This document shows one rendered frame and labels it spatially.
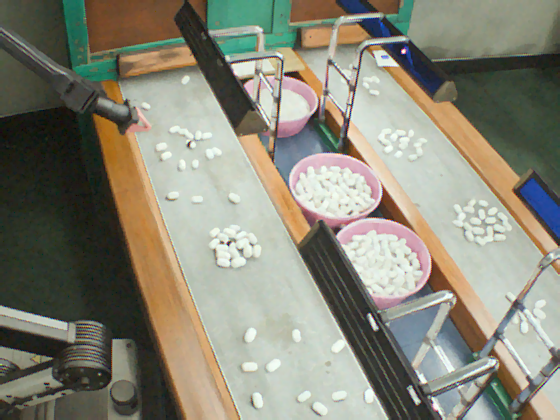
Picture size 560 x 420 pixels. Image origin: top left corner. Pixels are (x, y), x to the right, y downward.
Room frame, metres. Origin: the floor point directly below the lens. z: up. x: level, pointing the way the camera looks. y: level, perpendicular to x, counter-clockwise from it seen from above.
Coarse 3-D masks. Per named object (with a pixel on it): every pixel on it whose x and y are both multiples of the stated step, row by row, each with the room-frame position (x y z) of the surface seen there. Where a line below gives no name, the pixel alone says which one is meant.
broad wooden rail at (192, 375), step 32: (96, 128) 1.41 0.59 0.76; (128, 160) 1.27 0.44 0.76; (128, 192) 1.14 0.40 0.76; (128, 224) 1.02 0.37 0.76; (160, 224) 1.04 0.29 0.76; (128, 256) 0.97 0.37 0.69; (160, 256) 0.93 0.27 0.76; (160, 288) 0.83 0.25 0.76; (160, 320) 0.74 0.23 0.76; (192, 320) 0.75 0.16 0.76; (160, 352) 0.66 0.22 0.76; (192, 352) 0.67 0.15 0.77; (192, 384) 0.58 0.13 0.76; (224, 384) 0.60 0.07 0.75; (192, 416) 0.51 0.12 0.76; (224, 416) 0.52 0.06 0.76
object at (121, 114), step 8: (112, 104) 1.27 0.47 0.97; (120, 104) 1.29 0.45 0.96; (128, 104) 1.31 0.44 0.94; (112, 112) 1.25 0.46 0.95; (120, 112) 1.26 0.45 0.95; (128, 112) 1.28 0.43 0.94; (112, 120) 1.25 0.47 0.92; (120, 120) 1.26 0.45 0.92; (128, 120) 1.25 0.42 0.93; (120, 128) 1.25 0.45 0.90
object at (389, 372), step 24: (312, 240) 0.75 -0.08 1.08; (336, 240) 0.77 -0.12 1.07; (312, 264) 0.71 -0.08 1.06; (336, 264) 0.69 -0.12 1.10; (336, 288) 0.65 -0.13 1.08; (360, 288) 0.63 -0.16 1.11; (336, 312) 0.61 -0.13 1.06; (360, 312) 0.59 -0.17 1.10; (360, 336) 0.55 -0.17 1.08; (384, 336) 0.53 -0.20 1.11; (360, 360) 0.52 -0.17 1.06; (384, 360) 0.50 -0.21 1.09; (408, 360) 0.52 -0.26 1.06; (384, 384) 0.46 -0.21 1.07; (408, 384) 0.45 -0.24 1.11; (384, 408) 0.43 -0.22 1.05; (408, 408) 0.41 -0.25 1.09; (432, 408) 0.40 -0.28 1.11
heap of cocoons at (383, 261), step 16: (352, 240) 1.08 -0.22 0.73; (368, 240) 1.08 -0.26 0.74; (384, 240) 1.09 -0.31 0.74; (400, 240) 1.09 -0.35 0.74; (352, 256) 1.02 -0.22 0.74; (368, 256) 1.02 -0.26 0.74; (384, 256) 1.04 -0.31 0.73; (400, 256) 1.03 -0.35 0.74; (416, 256) 1.04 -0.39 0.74; (368, 272) 0.97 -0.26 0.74; (384, 272) 0.97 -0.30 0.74; (400, 272) 0.98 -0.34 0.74; (416, 272) 0.98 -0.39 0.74; (368, 288) 0.92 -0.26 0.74; (384, 288) 0.93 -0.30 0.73; (400, 288) 0.92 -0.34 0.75
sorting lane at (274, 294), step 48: (144, 96) 1.63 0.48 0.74; (192, 96) 1.65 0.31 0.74; (144, 144) 1.38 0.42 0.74; (192, 192) 1.19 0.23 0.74; (240, 192) 1.21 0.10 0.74; (192, 240) 1.01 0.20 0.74; (288, 240) 1.05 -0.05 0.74; (192, 288) 0.86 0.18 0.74; (240, 288) 0.88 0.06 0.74; (288, 288) 0.89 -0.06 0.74; (240, 336) 0.74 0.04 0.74; (288, 336) 0.75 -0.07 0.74; (336, 336) 0.77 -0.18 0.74; (240, 384) 0.61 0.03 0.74; (288, 384) 0.62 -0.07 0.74; (336, 384) 0.64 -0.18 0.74
